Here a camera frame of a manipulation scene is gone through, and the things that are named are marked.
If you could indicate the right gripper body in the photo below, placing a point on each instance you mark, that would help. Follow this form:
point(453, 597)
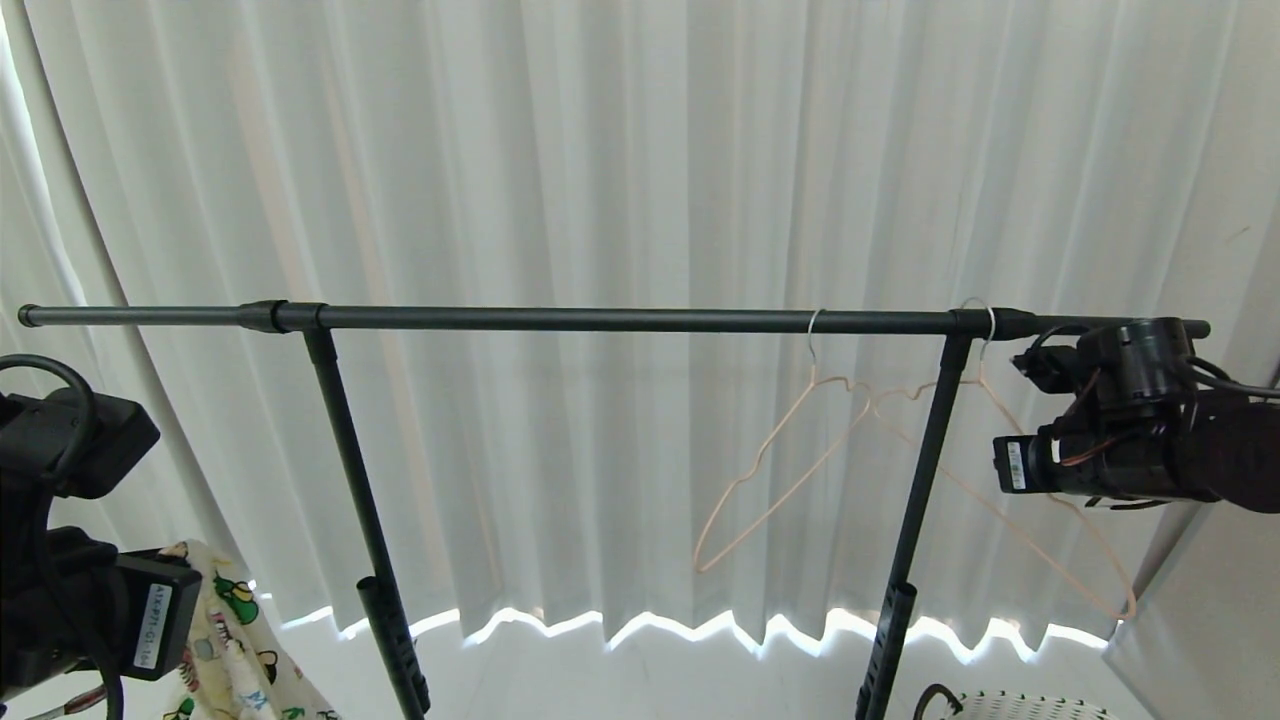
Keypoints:
point(1110, 465)

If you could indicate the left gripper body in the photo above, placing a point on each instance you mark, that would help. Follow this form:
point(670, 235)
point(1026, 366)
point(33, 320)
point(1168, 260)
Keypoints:
point(90, 610)

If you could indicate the cream printed garment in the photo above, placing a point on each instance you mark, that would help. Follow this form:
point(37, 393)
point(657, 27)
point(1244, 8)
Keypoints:
point(230, 650)

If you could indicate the pink clothes hanger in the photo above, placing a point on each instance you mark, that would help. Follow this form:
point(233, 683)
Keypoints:
point(981, 375)
point(812, 372)

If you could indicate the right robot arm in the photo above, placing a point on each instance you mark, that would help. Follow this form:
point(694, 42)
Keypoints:
point(1240, 450)

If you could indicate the white laundry basket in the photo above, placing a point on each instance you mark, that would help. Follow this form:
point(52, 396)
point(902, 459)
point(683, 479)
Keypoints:
point(1020, 708)

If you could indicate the black clothes rack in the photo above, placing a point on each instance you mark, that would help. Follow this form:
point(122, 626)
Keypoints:
point(600, 319)

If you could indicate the white curtain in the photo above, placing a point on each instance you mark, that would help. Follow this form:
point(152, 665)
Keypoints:
point(600, 150)

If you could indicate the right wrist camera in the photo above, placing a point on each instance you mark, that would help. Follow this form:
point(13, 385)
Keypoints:
point(1050, 370)

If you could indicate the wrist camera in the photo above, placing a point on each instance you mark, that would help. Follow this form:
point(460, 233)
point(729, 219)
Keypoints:
point(90, 440)
point(1050, 370)

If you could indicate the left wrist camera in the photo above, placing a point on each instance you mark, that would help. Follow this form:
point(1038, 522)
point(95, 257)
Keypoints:
point(90, 440)

